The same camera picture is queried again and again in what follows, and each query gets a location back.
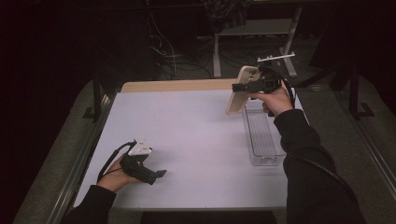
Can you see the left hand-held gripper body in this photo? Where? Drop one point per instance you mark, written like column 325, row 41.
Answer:
column 137, row 168

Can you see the person's left hand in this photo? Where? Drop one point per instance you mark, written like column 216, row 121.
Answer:
column 115, row 180

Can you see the clear plastic container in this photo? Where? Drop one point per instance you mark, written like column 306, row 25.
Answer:
column 264, row 140

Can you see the metal floor rail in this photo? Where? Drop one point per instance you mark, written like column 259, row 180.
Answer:
column 74, row 174
column 379, row 161

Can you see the light wooden board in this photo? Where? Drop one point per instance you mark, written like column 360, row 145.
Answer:
column 174, row 85

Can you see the person's right hand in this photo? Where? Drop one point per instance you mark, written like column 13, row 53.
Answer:
column 277, row 101

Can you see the white metal desk frame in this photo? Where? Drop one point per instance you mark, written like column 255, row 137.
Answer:
column 255, row 27

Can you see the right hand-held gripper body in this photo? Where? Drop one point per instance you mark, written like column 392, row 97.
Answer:
column 269, row 81

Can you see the dark cloth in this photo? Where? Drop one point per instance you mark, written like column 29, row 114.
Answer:
column 227, row 12

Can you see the painted print phone case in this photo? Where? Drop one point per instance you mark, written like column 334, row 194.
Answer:
column 239, row 99

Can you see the black metal stand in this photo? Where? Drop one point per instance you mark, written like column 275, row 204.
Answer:
column 96, row 96
column 352, row 93

